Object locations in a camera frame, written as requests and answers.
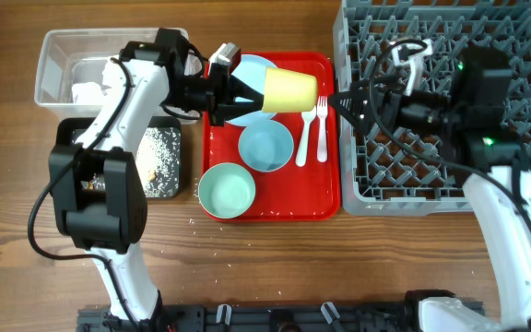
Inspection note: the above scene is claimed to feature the mint green bowl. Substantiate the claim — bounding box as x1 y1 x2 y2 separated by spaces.
198 162 256 219

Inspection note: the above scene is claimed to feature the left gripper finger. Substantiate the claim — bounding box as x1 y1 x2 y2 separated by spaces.
224 102 264 126
229 76 264 102

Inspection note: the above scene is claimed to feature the left black cable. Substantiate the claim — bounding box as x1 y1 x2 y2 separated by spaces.
27 54 142 332

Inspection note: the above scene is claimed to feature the white plastic fork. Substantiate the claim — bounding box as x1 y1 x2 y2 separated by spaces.
317 96 328 162

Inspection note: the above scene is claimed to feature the light blue bowl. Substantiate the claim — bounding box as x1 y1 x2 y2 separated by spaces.
238 120 294 172

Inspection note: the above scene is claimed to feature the white napkin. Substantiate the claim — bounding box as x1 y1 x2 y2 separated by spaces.
71 57 124 105

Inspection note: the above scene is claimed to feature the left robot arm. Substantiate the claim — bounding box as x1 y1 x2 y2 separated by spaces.
43 29 264 331

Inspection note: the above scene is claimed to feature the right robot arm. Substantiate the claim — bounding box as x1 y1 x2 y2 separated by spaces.
329 46 531 331

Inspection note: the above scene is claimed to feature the clear plastic bin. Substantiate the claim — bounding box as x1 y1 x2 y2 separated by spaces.
34 28 203 125

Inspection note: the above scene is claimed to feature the large light blue plate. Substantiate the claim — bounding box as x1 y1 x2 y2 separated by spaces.
228 54 277 127

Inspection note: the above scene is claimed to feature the food scraps and rice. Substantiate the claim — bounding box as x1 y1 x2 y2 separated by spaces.
80 126 180 198

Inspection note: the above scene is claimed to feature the red serving tray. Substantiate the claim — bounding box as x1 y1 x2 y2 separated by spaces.
202 52 341 223

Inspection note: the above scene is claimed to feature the white plastic spoon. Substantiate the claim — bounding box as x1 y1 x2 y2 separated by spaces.
295 106 317 167

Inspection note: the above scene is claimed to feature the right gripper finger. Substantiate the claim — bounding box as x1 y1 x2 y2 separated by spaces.
328 89 376 113
338 109 375 135

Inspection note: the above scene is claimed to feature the black plastic tray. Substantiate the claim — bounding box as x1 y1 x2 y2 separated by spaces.
45 117 182 211

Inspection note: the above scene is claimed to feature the right black cable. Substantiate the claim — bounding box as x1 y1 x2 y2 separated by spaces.
368 39 531 324

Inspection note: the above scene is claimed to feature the yellow plastic cup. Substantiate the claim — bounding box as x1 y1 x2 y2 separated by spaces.
262 67 318 113

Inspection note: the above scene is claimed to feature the grey dishwasher rack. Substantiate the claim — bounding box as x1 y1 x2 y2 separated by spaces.
333 1 531 216

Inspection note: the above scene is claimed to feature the black cable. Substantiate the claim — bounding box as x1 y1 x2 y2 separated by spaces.
368 39 531 324
27 54 142 332

